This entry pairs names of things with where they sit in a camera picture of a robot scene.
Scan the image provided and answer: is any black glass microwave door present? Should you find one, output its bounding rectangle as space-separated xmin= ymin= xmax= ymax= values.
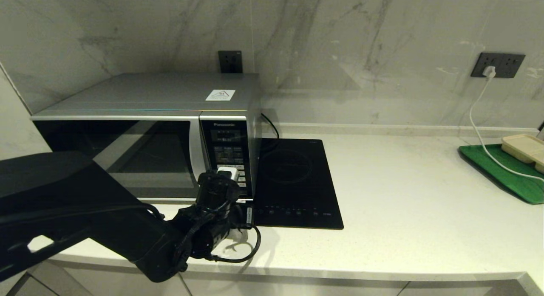
xmin=32 ymin=117 xmax=218 ymax=201

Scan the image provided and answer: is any silver microwave oven body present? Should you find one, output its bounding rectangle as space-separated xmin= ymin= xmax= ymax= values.
xmin=31 ymin=73 xmax=262 ymax=202

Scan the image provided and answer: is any black induction cooktop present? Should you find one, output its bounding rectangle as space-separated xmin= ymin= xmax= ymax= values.
xmin=251 ymin=138 xmax=344 ymax=230

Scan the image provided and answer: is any grey cabinet door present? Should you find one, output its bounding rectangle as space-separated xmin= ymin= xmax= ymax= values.
xmin=178 ymin=271 xmax=411 ymax=296
xmin=25 ymin=260 xmax=187 ymax=296

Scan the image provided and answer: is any white warning sticker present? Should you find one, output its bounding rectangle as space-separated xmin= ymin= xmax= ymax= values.
xmin=205 ymin=89 xmax=235 ymax=101

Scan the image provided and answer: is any green plastic tray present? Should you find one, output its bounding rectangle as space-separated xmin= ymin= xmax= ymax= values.
xmin=458 ymin=144 xmax=544 ymax=205

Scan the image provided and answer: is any beige lunch box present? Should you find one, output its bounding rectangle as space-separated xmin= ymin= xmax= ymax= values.
xmin=501 ymin=134 xmax=544 ymax=174

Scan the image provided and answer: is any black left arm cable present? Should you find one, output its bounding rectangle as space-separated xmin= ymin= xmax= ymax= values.
xmin=170 ymin=203 xmax=261 ymax=263

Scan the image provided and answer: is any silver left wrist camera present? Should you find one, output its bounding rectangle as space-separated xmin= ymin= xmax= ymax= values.
xmin=217 ymin=166 xmax=239 ymax=182

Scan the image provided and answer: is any white power cable with plug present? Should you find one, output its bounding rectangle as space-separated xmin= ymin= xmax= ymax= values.
xmin=467 ymin=65 xmax=544 ymax=183

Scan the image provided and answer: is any black wide wall socket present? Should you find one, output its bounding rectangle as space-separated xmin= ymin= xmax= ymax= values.
xmin=470 ymin=52 xmax=526 ymax=79

